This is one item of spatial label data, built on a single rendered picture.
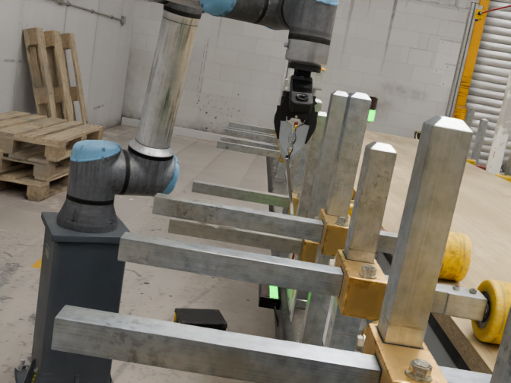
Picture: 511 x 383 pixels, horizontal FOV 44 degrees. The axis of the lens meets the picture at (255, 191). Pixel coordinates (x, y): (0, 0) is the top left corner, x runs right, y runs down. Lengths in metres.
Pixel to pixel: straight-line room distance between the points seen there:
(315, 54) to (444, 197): 0.80
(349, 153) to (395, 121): 8.23
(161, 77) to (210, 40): 7.31
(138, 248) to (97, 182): 1.22
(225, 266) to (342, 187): 0.34
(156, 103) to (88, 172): 0.30
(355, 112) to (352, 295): 0.38
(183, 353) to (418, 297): 0.21
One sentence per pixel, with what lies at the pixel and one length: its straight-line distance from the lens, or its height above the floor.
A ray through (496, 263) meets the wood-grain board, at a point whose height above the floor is 0.90.
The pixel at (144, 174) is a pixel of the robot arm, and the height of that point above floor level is 0.79.
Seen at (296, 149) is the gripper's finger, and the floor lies 1.04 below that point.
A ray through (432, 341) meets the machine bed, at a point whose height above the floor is 0.79.
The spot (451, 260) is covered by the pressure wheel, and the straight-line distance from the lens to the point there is 1.06.
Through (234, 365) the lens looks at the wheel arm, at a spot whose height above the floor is 0.94.
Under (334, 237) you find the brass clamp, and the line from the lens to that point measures 1.00.
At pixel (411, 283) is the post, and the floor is 1.03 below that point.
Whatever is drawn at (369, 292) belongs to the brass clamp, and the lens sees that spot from 0.77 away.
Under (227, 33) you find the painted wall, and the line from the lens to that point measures 9.24.
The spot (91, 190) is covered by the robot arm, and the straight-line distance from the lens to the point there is 2.01.
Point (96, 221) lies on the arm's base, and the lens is 2.02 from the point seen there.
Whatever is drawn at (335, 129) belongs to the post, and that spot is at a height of 1.09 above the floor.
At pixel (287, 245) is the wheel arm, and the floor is 0.85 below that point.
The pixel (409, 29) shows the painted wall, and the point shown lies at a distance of 9.29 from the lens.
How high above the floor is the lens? 1.19
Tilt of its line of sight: 11 degrees down
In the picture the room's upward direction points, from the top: 10 degrees clockwise
